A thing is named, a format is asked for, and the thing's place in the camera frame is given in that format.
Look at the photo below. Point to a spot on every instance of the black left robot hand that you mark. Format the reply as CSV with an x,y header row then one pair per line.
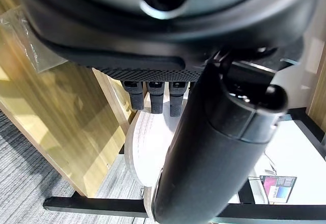
x,y
193,43

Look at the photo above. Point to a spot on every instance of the light wooden side panel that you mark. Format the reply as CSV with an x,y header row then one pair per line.
x,y
318,89

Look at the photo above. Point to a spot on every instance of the laptop with colourful screen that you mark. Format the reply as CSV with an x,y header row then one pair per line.
x,y
278,189

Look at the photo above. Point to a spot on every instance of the black metal frame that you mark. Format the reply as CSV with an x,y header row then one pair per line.
x,y
102,205

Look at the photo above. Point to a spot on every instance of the clear plastic film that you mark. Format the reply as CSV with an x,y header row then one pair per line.
x,y
30,43

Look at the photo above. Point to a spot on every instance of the light wooden rack panel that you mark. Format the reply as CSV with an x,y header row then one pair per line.
x,y
58,112

